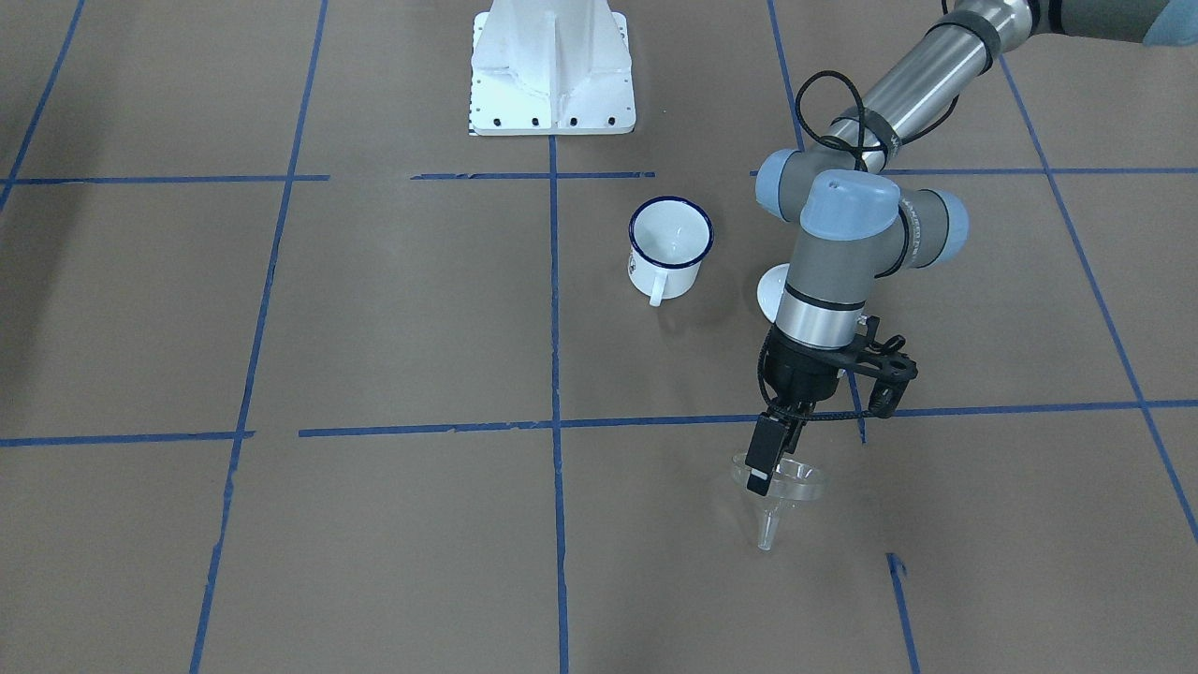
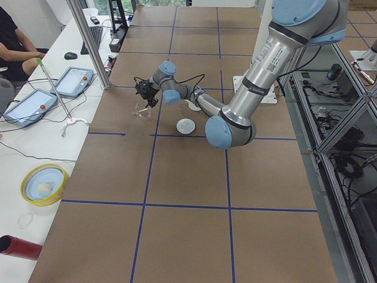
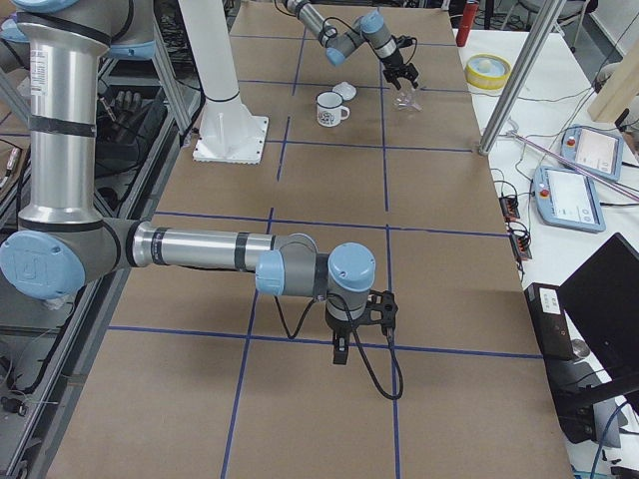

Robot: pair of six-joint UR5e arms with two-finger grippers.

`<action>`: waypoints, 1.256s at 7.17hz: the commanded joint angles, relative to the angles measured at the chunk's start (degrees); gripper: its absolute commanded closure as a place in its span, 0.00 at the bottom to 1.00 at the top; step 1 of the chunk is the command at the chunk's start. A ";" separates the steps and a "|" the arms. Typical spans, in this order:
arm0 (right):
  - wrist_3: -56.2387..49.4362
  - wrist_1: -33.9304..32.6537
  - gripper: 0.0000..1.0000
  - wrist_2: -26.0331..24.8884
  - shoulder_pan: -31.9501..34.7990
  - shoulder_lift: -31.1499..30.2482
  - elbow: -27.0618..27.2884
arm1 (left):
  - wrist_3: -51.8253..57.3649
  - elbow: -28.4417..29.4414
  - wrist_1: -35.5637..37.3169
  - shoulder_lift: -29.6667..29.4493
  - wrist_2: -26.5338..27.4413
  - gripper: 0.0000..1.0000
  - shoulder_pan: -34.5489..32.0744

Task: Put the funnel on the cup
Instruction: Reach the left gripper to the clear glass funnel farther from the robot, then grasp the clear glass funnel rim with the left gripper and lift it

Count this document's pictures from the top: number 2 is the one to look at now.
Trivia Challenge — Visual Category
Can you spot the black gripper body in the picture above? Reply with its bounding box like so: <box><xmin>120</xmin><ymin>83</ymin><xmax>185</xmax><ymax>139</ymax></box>
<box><xmin>135</xmin><ymin>80</ymin><xmax>158</xmax><ymax>103</ymax></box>

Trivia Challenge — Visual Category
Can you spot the clear plastic funnel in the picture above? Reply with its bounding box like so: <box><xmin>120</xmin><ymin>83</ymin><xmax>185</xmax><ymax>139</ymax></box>
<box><xmin>132</xmin><ymin>101</ymin><xmax>151</xmax><ymax>119</ymax></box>

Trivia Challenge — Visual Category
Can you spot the white mug lid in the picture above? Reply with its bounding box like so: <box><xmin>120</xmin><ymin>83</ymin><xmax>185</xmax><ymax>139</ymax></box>
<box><xmin>176</xmin><ymin>118</ymin><xmax>196</xmax><ymax>135</ymax></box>

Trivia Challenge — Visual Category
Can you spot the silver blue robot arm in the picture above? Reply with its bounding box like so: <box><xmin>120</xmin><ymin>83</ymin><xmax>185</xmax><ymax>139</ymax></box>
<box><xmin>135</xmin><ymin>1</ymin><xmax>349</xmax><ymax>149</ymax></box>

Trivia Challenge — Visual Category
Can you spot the white enamel mug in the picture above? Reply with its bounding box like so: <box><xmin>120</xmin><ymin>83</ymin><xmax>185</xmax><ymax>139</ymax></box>
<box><xmin>188</xmin><ymin>101</ymin><xmax>201</xmax><ymax>111</ymax></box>

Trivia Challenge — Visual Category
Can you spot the far teach pendant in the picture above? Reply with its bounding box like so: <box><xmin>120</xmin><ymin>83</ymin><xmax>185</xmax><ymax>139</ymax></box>
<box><xmin>54</xmin><ymin>67</ymin><xmax>94</xmax><ymax>98</ymax></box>

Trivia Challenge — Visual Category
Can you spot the teach pendant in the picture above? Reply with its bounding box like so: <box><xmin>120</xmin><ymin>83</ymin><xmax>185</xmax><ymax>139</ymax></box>
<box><xmin>54</xmin><ymin>67</ymin><xmax>94</xmax><ymax>98</ymax></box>
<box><xmin>3</xmin><ymin>88</ymin><xmax>58</xmax><ymax>128</ymax></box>

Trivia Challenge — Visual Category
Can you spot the black keyboard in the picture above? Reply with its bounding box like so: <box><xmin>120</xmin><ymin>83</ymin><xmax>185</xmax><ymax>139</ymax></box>
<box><xmin>80</xmin><ymin>25</ymin><xmax>104</xmax><ymax>55</ymax></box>

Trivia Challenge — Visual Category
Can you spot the black computer mouse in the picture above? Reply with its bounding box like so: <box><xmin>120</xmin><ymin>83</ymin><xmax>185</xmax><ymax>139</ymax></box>
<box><xmin>64</xmin><ymin>52</ymin><xmax>78</xmax><ymax>60</ymax></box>

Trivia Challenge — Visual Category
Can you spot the green tipped metal rod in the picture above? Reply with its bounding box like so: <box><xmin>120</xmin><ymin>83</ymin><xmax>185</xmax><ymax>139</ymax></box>
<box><xmin>37</xmin><ymin>58</ymin><xmax>74</xmax><ymax>122</ymax></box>

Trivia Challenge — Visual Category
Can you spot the near teach pendant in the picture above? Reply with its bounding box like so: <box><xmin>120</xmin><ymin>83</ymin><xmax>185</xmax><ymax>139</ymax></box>
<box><xmin>3</xmin><ymin>88</ymin><xmax>58</xmax><ymax>128</ymax></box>

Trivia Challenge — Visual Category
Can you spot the seated person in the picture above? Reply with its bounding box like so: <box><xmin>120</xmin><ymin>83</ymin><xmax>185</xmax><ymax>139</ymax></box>
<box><xmin>1</xmin><ymin>7</ymin><xmax>48</xmax><ymax>81</ymax></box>

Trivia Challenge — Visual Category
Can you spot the yellow tape roll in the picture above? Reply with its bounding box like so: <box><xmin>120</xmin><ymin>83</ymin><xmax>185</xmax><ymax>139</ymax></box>
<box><xmin>20</xmin><ymin>163</ymin><xmax>70</xmax><ymax>207</ymax></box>

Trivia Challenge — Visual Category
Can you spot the red cylinder bottle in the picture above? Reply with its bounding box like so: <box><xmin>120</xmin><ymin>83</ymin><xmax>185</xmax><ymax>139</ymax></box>
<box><xmin>1</xmin><ymin>235</ymin><xmax>42</xmax><ymax>261</ymax></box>

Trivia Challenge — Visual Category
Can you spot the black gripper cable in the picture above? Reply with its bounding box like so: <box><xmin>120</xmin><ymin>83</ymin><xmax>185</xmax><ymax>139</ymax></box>
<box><xmin>133</xmin><ymin>74</ymin><xmax>206</xmax><ymax>98</ymax></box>

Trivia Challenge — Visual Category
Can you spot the aluminium frame post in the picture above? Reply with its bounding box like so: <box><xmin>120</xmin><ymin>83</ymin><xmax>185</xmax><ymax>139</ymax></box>
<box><xmin>66</xmin><ymin>0</ymin><xmax>110</xmax><ymax>90</ymax></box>

